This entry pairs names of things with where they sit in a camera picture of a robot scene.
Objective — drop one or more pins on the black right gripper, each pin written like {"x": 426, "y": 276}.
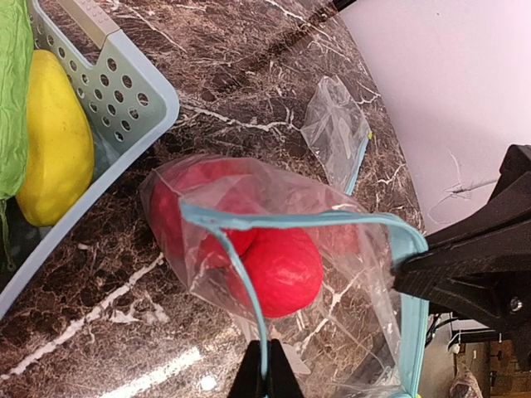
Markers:
{"x": 482, "y": 267}

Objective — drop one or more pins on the red apple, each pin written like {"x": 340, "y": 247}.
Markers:
{"x": 180, "y": 191}
{"x": 283, "y": 265}

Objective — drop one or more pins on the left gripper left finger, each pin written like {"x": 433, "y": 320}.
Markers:
{"x": 249, "y": 382}

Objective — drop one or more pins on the yellow lemon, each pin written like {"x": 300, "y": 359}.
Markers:
{"x": 61, "y": 151}

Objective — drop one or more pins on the blue plastic basket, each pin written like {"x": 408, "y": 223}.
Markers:
{"x": 128, "y": 102}

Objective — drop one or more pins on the clear zip top bag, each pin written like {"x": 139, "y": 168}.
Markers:
{"x": 360, "y": 337}

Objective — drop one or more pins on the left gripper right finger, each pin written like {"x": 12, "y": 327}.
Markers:
{"x": 280, "y": 381}

